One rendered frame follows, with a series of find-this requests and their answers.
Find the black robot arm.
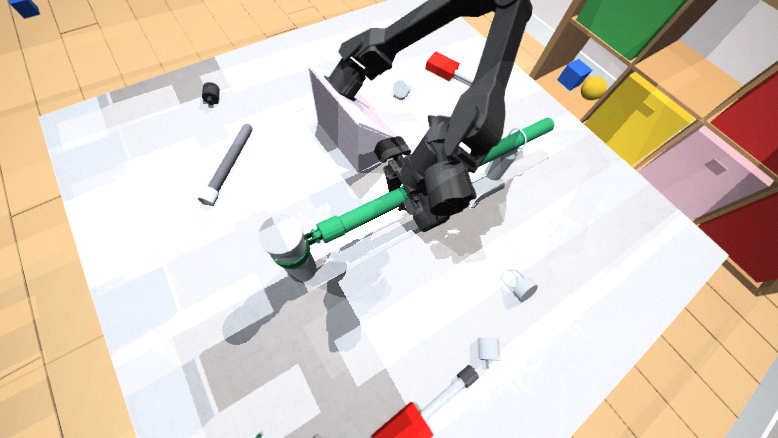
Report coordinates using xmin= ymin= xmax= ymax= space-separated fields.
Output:
xmin=323 ymin=0 xmax=533 ymax=216

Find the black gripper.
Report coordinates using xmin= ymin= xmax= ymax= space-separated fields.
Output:
xmin=374 ymin=136 xmax=450 ymax=232

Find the green cup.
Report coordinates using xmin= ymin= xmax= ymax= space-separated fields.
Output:
xmin=269 ymin=215 xmax=345 ymax=269

